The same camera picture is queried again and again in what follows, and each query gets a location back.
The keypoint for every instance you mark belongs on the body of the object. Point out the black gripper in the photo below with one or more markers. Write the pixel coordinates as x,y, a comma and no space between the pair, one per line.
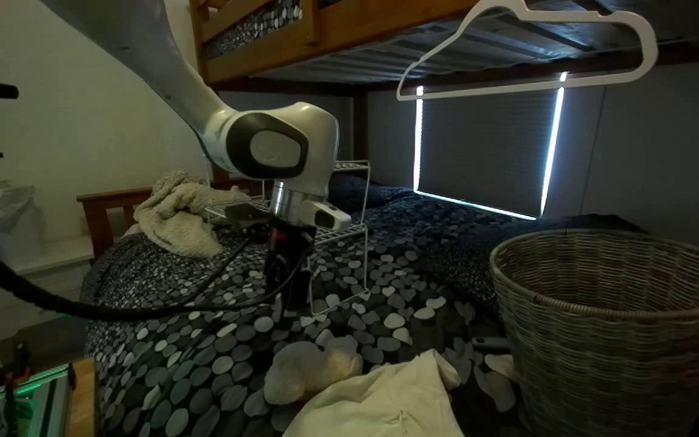
291,244

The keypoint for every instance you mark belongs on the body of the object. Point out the white plush bear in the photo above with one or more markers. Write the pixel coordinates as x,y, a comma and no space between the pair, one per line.
304,368

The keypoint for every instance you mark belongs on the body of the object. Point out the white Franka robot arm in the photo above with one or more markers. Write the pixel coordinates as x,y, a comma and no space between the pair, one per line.
148,50

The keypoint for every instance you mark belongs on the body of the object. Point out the polka dot bedspread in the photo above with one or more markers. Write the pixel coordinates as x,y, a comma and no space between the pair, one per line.
206,364

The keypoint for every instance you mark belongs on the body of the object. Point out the cream cloth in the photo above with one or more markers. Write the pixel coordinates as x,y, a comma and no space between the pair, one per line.
175,215
383,404

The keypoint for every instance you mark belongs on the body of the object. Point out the wooden board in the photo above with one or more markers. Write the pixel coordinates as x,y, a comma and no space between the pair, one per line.
84,397

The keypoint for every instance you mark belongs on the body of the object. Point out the grey window blind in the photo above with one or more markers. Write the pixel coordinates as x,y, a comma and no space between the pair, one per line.
486,147

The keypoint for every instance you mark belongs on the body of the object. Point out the polka dot bunk mattress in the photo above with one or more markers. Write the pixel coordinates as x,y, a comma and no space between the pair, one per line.
260,20

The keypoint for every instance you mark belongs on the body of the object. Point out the green lit equipment box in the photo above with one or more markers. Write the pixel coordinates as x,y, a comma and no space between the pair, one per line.
30,401

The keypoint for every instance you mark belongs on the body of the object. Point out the white plastic bin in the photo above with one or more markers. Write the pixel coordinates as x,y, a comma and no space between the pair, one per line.
1,220

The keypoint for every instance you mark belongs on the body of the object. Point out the white plastic clothes hanger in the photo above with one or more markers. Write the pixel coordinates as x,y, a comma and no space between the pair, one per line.
527,85

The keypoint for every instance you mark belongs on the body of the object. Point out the woven wicker basket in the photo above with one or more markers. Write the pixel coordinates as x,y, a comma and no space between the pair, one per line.
614,331

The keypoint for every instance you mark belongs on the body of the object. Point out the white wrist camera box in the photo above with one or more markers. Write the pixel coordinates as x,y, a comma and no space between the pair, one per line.
328,215

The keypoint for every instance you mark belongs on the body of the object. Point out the wooden bunk bed frame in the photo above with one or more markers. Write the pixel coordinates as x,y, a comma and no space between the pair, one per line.
340,28

